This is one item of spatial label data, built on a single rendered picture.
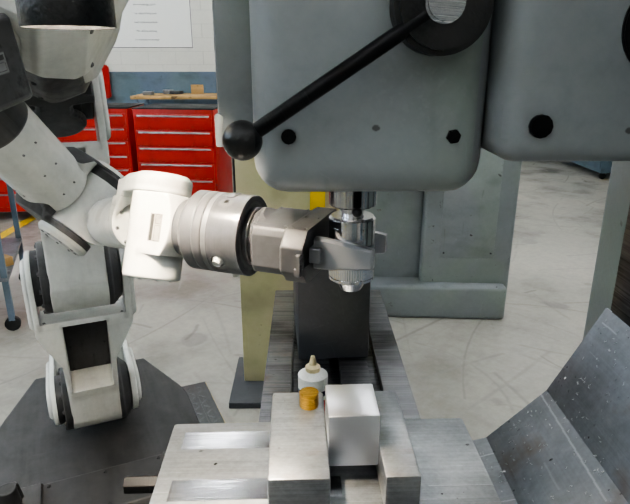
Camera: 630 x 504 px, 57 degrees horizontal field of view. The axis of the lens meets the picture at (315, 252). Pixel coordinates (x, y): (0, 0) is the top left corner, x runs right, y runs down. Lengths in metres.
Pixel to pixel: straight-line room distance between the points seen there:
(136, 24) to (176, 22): 0.62
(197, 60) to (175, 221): 9.10
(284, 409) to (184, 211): 0.25
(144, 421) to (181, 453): 0.85
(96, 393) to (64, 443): 0.19
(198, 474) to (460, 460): 0.28
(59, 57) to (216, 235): 0.34
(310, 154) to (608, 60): 0.23
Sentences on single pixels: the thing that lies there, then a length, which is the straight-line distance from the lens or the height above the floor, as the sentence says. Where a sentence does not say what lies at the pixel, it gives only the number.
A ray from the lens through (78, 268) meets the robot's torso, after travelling 1.16.
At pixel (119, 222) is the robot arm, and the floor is 1.23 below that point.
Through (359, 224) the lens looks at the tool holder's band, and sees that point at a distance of 0.56.
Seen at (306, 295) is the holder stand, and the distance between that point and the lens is 0.94.
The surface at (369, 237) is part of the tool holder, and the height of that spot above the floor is 1.25.
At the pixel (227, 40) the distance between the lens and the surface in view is 0.54.
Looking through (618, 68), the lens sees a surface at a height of 1.41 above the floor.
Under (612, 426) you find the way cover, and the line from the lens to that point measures 0.80.
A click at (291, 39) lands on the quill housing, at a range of 0.46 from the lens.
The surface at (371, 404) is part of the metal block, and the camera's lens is 0.62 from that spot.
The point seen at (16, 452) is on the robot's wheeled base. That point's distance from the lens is 1.54.
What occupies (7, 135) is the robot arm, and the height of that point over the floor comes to 1.33.
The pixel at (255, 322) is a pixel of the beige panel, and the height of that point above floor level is 0.32.
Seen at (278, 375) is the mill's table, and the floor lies 0.93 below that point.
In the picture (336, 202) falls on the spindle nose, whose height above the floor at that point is 1.29.
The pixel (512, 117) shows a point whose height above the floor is 1.38.
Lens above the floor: 1.42
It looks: 19 degrees down
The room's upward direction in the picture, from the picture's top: straight up
